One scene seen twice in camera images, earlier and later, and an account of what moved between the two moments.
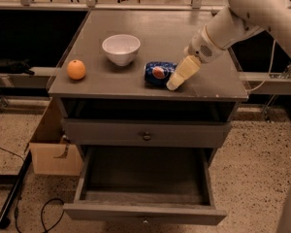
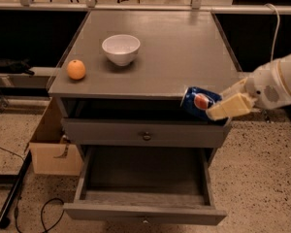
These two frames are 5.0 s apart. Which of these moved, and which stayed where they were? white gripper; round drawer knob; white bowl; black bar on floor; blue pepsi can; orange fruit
Moved: white gripper; blue pepsi can
Stayed: round drawer knob; orange fruit; black bar on floor; white bowl
